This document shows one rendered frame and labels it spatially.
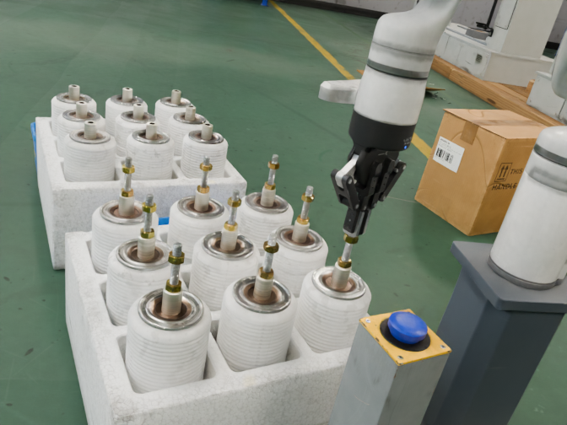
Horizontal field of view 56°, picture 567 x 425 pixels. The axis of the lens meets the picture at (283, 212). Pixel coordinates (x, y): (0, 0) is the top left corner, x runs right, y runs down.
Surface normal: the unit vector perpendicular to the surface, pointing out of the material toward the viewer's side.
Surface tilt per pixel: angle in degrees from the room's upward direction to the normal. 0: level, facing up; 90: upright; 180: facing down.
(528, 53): 90
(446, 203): 89
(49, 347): 0
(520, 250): 90
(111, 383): 0
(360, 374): 90
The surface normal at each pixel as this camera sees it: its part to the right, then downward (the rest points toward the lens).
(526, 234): -0.70, 0.21
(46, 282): 0.18, -0.88
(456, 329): -0.97, -0.08
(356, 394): -0.88, 0.07
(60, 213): 0.44, 0.47
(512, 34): 0.15, 0.47
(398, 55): -0.30, 0.37
